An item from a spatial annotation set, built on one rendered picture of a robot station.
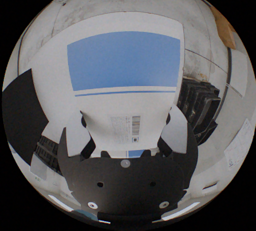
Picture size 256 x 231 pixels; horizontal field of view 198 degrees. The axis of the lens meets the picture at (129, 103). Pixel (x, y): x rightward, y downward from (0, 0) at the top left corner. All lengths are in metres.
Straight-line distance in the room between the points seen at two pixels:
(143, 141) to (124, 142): 0.03
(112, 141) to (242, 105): 2.53
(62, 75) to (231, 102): 2.73
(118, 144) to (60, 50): 0.27
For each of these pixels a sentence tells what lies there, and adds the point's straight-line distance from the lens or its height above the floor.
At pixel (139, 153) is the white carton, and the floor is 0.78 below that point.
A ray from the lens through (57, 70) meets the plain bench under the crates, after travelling 0.27.
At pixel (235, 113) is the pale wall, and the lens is 2.57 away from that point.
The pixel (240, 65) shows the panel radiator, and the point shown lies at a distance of 2.49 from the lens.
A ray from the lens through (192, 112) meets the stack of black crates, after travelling 0.73.
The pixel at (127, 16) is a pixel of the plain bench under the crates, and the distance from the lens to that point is 0.22.
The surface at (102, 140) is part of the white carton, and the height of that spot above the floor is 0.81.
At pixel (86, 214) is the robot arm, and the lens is 0.27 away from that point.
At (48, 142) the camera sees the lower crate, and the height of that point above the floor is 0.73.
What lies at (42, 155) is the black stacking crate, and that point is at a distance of 0.74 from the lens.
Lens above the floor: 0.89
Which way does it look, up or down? 58 degrees down
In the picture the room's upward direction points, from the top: 175 degrees clockwise
